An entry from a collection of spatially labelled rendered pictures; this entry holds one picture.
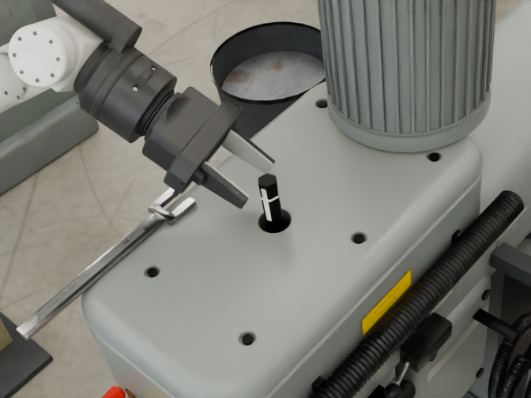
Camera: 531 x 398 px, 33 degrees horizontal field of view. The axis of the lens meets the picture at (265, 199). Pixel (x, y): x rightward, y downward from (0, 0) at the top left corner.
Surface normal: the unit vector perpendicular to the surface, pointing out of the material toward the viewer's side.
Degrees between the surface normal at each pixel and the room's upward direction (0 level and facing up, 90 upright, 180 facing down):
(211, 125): 30
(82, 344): 0
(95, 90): 63
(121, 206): 0
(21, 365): 0
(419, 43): 90
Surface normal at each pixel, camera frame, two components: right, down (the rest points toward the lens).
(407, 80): -0.11, 0.73
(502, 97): -0.14, -0.68
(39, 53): -0.24, 0.33
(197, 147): 0.32, -0.46
